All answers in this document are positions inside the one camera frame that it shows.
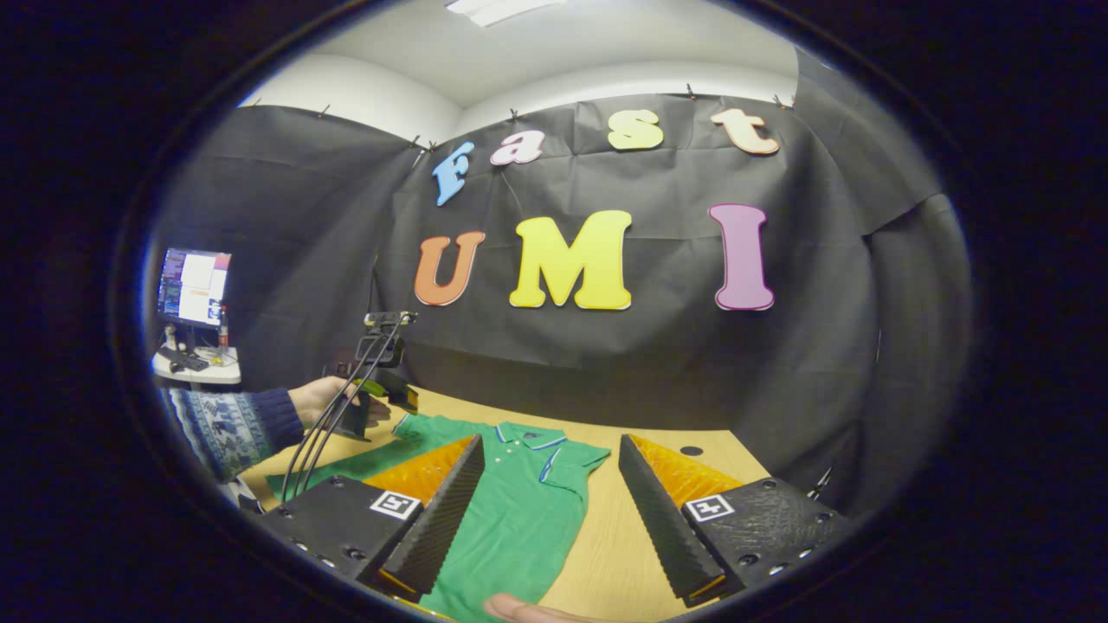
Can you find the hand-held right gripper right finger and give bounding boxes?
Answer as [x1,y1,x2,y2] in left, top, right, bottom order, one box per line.
[618,434,854,608]

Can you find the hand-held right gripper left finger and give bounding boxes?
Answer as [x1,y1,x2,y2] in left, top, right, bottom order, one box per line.
[260,434,486,604]

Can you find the green T-shirt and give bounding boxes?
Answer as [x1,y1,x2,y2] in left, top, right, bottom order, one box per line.
[264,414,611,623]

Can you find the black backdrop cloth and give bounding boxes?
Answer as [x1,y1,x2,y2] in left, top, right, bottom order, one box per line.
[143,48,975,520]

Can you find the small white side table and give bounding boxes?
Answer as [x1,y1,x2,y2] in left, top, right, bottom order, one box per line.
[151,346,243,386]

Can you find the computer monitor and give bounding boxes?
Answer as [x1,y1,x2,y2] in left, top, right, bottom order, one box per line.
[158,247,233,330]

